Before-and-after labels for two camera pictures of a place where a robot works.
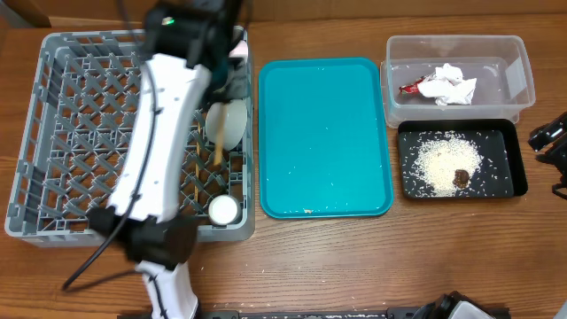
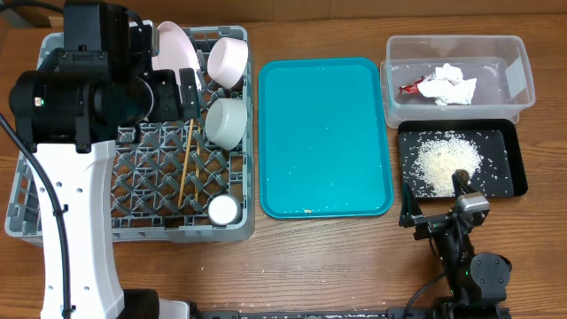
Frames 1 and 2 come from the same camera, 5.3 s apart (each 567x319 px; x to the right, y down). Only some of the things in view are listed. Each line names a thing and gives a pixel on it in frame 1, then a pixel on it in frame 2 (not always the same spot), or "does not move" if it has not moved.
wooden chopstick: (221, 128) to (185, 163)
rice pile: (437, 156) does not move
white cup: (224, 210) does not move
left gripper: (236, 89) to (168, 110)
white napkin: (447, 85) does not move
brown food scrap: (461, 178) does not move
